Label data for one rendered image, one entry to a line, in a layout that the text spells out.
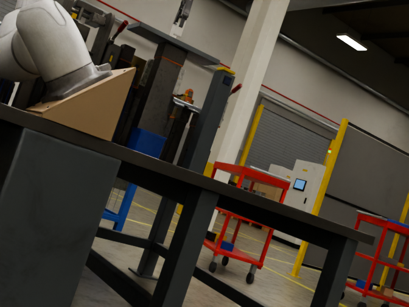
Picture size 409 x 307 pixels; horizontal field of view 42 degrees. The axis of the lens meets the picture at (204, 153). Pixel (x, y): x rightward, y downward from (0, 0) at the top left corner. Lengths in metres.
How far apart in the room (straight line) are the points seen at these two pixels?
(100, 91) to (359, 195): 5.88
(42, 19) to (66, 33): 0.07
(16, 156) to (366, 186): 6.12
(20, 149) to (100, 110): 0.24
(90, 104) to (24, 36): 0.27
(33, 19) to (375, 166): 6.14
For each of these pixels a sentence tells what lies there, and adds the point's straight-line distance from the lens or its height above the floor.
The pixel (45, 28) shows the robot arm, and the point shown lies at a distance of 1.60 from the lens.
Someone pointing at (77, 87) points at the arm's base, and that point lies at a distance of 1.59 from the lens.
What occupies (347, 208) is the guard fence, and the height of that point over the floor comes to 0.98.
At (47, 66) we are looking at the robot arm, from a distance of 1.61.
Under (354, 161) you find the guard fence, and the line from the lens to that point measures 7.01.
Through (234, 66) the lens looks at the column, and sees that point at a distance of 9.99.
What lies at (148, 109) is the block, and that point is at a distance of 2.10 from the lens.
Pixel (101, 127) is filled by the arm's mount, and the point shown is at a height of 0.73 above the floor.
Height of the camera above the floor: 0.67
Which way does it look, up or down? 3 degrees up
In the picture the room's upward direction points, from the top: 19 degrees clockwise
